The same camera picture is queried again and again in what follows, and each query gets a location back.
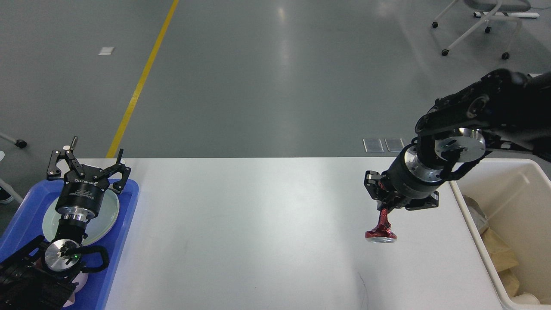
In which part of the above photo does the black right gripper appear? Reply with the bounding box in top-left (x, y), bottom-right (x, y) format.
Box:
top-left (364, 144), bottom-right (443, 211)

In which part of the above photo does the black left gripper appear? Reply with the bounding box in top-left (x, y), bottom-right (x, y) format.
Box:
top-left (47, 137), bottom-right (132, 222)

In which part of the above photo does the red foil candy wrapper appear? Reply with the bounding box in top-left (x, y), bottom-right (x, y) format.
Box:
top-left (365, 208), bottom-right (397, 243)

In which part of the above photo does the mint green plate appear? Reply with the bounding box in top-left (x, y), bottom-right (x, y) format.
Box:
top-left (43, 190), bottom-right (120, 246)

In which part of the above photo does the pink mug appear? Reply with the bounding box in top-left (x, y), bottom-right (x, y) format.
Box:
top-left (62, 272), bottom-right (89, 308)

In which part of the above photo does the brown paper bag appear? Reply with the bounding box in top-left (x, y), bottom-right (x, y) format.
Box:
top-left (481, 228), bottom-right (520, 298)

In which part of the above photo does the aluminium foil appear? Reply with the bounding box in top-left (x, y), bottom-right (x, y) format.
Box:
top-left (462, 195), bottom-right (489, 235)

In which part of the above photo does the white paper cup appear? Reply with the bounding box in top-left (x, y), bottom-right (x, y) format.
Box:
top-left (511, 292), bottom-right (541, 305)

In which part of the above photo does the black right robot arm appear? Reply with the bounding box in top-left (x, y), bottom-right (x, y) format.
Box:
top-left (364, 68), bottom-right (551, 214)

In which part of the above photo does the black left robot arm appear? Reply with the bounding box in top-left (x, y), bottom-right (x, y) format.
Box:
top-left (1, 136), bottom-right (131, 310)

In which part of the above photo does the right floor socket plate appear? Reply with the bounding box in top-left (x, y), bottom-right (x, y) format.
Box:
top-left (384, 138), bottom-right (407, 153)

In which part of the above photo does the floor socket plate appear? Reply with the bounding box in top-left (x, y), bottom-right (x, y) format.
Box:
top-left (384, 138), bottom-right (407, 153)
top-left (363, 139), bottom-right (384, 153)

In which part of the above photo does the left floor socket plate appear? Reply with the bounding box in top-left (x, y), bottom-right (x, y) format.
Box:
top-left (363, 139), bottom-right (384, 153)

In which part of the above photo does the chair leg with caster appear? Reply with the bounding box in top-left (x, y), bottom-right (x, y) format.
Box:
top-left (0, 132), bottom-right (28, 149)

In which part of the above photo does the blue plastic tray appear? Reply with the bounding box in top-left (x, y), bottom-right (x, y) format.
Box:
top-left (0, 179), bottom-right (139, 310)

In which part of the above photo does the white plastic bin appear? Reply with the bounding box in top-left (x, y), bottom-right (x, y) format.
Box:
top-left (449, 158), bottom-right (551, 310)

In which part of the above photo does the white floor marker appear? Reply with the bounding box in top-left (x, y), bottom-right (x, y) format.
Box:
top-left (98, 46), bottom-right (115, 56)

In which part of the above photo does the white table leg base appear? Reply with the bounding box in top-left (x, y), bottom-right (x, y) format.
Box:
top-left (473, 11), bottom-right (540, 19)

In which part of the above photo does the white office chair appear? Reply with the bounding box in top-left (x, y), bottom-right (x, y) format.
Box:
top-left (441, 0), bottom-right (532, 60)

